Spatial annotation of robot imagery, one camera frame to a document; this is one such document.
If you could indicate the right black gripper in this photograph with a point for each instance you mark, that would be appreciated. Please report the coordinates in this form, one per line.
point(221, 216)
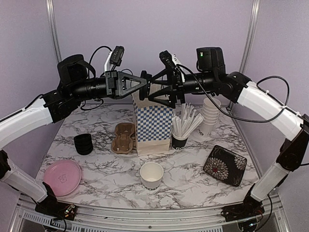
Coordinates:
point(169, 91)

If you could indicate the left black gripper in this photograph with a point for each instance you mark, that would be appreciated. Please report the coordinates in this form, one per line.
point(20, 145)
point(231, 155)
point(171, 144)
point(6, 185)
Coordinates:
point(115, 84)

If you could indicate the black plastic cup lid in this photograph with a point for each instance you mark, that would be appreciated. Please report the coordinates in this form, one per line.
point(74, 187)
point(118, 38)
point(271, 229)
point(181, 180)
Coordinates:
point(144, 91)

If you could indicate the white paper cup GOOD print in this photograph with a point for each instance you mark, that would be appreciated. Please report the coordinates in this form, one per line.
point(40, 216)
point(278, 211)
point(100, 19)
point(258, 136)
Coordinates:
point(151, 174)

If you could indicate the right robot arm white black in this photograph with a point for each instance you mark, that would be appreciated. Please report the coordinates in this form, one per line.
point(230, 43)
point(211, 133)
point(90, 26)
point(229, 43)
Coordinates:
point(238, 88)

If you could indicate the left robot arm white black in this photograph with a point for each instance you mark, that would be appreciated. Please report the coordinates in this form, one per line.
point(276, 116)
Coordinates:
point(45, 109)

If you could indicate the blue checkered paper bag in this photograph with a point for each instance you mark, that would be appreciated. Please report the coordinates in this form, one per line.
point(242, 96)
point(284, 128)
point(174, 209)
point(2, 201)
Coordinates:
point(153, 124)

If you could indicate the white wrapped straws bundle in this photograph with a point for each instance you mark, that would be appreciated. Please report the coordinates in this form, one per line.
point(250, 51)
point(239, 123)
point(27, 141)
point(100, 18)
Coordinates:
point(187, 122)

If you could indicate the stack of white paper cups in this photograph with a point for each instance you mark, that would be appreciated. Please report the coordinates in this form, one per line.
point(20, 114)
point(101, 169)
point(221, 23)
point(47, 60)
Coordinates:
point(210, 112)

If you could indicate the black cup holding straws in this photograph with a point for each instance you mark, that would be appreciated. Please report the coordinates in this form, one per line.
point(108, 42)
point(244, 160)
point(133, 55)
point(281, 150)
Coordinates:
point(178, 142)

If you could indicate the brown cardboard cup carrier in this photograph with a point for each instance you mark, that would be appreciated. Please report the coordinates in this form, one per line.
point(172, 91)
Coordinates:
point(123, 142)

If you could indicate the stack of black cup lids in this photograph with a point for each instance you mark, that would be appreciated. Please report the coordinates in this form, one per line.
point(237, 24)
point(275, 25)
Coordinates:
point(83, 143)

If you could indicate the black floral square dish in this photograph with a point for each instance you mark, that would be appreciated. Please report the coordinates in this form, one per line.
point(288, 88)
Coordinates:
point(225, 166)

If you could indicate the pink plastic plate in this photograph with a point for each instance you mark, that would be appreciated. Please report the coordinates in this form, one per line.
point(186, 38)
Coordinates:
point(63, 177)

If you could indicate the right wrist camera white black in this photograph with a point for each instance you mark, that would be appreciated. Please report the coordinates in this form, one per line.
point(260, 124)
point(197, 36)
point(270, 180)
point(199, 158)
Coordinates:
point(171, 61)

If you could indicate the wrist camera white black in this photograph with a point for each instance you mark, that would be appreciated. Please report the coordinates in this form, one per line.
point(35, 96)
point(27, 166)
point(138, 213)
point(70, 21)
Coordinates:
point(114, 59)
point(171, 61)

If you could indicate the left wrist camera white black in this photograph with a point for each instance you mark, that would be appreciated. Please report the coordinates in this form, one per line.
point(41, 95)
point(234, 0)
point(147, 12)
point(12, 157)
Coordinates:
point(114, 59)

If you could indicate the left aluminium frame post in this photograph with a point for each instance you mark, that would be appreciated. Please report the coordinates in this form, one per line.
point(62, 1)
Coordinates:
point(53, 29)

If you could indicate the aluminium frame post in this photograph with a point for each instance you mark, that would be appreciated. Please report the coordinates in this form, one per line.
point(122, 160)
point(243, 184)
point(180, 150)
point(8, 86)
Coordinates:
point(250, 35)
point(53, 29)

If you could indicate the right aluminium frame post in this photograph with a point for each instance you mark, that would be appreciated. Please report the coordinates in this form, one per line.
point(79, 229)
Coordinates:
point(250, 35)

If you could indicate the aluminium front rail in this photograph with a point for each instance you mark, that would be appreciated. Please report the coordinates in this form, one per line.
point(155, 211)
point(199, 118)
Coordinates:
point(104, 219)

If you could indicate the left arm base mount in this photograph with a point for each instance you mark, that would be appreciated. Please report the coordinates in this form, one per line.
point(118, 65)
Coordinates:
point(52, 207)

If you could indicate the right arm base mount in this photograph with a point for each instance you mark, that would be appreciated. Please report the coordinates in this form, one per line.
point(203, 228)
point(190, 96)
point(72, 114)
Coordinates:
point(248, 208)

